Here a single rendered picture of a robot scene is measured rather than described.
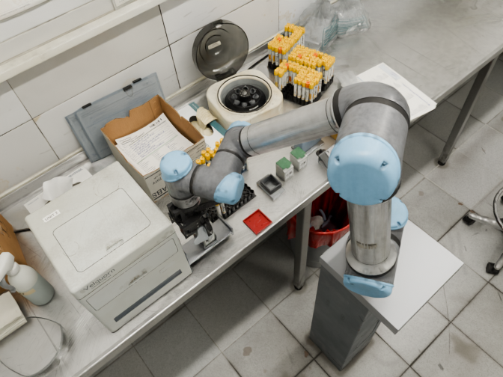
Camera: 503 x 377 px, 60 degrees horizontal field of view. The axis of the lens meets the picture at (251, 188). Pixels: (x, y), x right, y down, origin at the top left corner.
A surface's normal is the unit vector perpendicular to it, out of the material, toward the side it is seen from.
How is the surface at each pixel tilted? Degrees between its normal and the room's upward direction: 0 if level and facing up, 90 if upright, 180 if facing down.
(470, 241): 0
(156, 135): 2
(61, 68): 90
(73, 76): 90
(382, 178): 83
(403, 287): 1
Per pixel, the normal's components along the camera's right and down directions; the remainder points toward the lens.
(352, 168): -0.36, 0.71
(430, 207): -0.06, -0.57
